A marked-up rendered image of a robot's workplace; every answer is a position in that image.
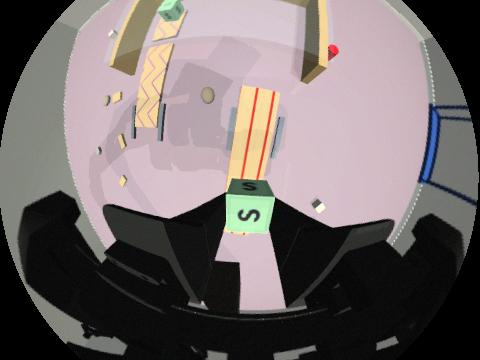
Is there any light green cube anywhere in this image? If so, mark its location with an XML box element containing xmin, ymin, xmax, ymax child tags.
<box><xmin>225</xmin><ymin>179</ymin><xmax>276</xmax><ymax>233</ymax></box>

